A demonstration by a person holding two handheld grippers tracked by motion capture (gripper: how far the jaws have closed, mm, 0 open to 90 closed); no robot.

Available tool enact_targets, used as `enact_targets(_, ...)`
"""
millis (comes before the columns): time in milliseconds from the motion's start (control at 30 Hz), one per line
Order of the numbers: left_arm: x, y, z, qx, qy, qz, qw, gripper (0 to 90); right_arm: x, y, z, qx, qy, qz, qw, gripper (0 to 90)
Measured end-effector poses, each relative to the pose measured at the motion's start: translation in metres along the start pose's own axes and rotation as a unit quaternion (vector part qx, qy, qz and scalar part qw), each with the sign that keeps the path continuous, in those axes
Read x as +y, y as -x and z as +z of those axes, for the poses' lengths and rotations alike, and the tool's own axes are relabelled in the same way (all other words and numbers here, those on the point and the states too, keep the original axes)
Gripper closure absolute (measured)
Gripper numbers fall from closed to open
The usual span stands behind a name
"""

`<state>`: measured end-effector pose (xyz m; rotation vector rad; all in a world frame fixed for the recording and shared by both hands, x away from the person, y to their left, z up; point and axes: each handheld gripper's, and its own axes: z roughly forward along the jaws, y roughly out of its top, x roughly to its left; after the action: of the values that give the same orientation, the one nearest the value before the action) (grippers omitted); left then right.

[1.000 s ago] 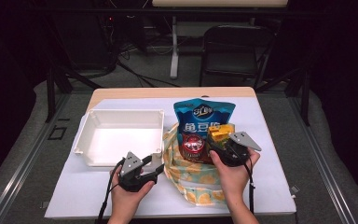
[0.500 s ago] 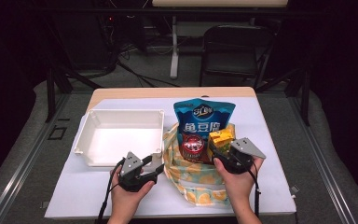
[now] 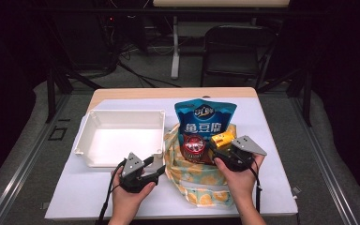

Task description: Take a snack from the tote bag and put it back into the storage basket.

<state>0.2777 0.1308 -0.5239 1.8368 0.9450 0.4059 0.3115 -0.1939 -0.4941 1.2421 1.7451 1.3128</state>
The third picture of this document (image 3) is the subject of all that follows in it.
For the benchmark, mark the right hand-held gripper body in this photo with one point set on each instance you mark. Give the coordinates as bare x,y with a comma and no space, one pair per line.
245,148

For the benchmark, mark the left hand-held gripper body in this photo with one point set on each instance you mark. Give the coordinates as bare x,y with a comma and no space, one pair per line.
132,170

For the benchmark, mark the yellow drink carton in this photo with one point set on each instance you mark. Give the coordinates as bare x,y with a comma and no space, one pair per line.
222,139

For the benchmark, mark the red can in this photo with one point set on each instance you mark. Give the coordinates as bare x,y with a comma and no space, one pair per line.
193,146

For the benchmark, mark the fruit print fabric bag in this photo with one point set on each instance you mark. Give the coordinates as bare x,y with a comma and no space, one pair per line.
197,170

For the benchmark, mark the white plastic bin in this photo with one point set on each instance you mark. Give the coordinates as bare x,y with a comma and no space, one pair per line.
122,140

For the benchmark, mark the blue snack pouch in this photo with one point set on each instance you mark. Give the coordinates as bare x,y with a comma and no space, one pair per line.
203,125

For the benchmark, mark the person's left hand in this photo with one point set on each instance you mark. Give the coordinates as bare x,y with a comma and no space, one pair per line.
128,198

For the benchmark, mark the person's right hand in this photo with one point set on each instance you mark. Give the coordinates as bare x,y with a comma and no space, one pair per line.
243,184

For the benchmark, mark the black metal stand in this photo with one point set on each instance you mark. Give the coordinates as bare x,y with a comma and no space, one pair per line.
51,93
307,93

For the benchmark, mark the black folding chair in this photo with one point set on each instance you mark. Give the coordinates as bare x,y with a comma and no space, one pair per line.
237,59

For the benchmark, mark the white desk leg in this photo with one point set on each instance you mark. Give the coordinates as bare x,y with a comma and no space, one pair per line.
175,53

